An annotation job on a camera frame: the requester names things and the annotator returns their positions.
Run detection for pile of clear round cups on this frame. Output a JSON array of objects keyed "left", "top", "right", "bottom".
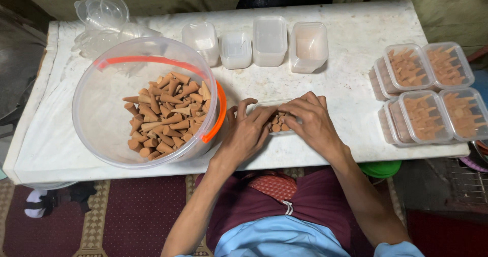
[{"left": 71, "top": 0, "right": 164, "bottom": 59}]

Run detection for clear plastic container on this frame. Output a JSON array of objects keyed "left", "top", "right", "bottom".
[{"left": 252, "top": 99, "right": 302, "bottom": 136}]

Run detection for metal bowl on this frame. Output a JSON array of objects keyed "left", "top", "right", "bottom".
[{"left": 459, "top": 139, "right": 488, "bottom": 174}]

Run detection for metal wire rack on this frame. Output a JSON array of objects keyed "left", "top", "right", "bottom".
[{"left": 427, "top": 158, "right": 488, "bottom": 206}]

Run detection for maroon trousers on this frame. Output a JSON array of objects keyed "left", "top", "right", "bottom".
[{"left": 194, "top": 167, "right": 382, "bottom": 257}]

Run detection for large clear plastic bucket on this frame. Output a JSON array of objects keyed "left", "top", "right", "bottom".
[{"left": 72, "top": 37, "right": 228, "bottom": 170}]

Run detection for red floor mat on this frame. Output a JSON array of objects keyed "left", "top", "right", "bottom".
[{"left": 406, "top": 209, "right": 488, "bottom": 257}]

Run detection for person's left hand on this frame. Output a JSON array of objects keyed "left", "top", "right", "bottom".
[{"left": 211, "top": 98, "right": 279, "bottom": 166}]

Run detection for light blue shirt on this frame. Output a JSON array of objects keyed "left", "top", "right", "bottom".
[{"left": 175, "top": 215, "right": 426, "bottom": 257}]

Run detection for red patterned cloth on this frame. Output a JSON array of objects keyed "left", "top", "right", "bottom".
[{"left": 248, "top": 171, "right": 298, "bottom": 203}]

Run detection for heap of brown incense cones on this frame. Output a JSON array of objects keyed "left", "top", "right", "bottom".
[{"left": 122, "top": 71, "right": 212, "bottom": 161}]

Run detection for brown cones in open container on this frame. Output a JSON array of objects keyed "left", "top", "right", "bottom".
[{"left": 269, "top": 112, "right": 293, "bottom": 133}]

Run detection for person's right hand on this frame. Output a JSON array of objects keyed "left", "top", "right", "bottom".
[{"left": 278, "top": 92, "right": 347, "bottom": 157}]

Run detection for maroon patterned rug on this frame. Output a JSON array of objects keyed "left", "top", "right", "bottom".
[{"left": 0, "top": 167, "right": 405, "bottom": 257}]

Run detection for stacks of filled lidded boxes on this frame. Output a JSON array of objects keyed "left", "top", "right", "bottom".
[{"left": 368, "top": 41, "right": 488, "bottom": 148}]

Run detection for orange bucket handle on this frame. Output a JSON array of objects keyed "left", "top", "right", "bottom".
[{"left": 93, "top": 56, "right": 228, "bottom": 144}]

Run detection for green plastic object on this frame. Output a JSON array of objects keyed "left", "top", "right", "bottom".
[{"left": 358, "top": 160, "right": 402, "bottom": 179}]

